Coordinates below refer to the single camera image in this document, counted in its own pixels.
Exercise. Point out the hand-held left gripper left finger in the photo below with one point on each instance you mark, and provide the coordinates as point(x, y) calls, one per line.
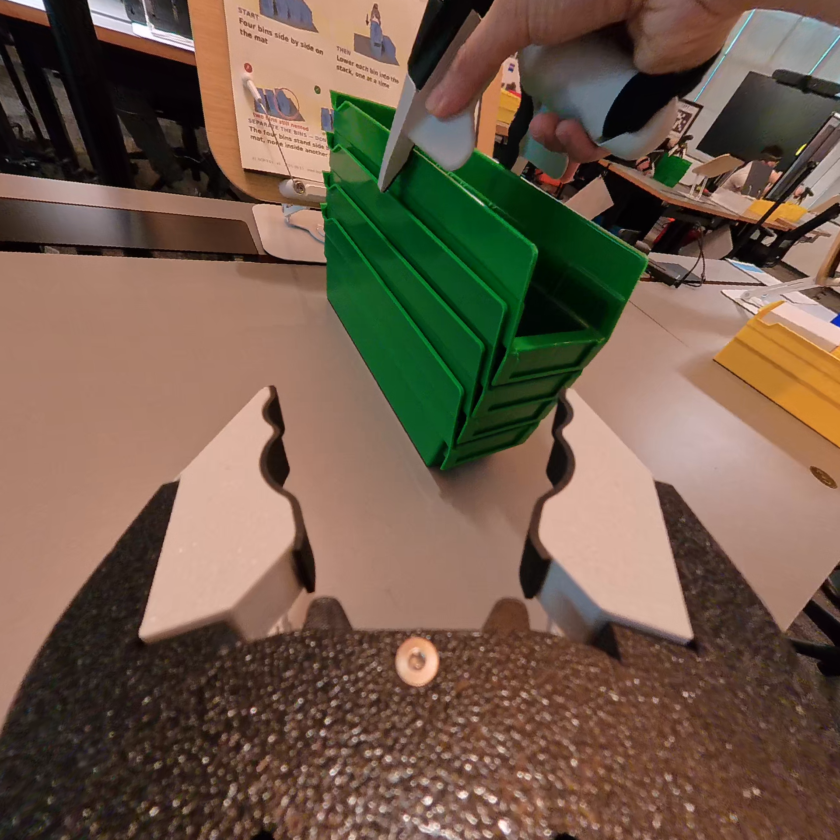
point(223, 544)

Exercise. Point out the grey desk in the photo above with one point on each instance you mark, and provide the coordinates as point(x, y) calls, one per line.
point(164, 341)

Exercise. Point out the printed instruction sheet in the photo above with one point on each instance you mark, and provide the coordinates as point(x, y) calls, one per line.
point(282, 59)

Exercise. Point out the green background container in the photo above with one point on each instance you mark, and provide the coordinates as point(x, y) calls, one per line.
point(670, 172)

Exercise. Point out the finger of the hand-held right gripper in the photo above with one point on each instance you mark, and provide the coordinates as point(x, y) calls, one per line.
point(405, 121)

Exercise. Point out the yellow plastic bin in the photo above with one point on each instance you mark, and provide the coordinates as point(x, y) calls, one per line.
point(774, 374)

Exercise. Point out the person's right hand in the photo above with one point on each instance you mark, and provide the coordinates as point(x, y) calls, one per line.
point(590, 16)

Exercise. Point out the white clip bar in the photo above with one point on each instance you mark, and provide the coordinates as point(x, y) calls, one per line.
point(295, 189)

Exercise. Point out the white stand base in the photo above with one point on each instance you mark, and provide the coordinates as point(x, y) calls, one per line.
point(282, 236)

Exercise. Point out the wooden instruction board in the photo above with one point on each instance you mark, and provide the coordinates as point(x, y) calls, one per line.
point(211, 98)

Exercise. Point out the green plastic bin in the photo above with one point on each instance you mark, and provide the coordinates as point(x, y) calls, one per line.
point(459, 223)
point(426, 256)
point(394, 275)
point(380, 334)

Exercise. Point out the black monitor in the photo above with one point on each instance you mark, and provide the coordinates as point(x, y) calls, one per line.
point(748, 118)

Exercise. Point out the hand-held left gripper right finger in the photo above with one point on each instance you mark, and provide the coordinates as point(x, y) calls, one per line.
point(610, 544)

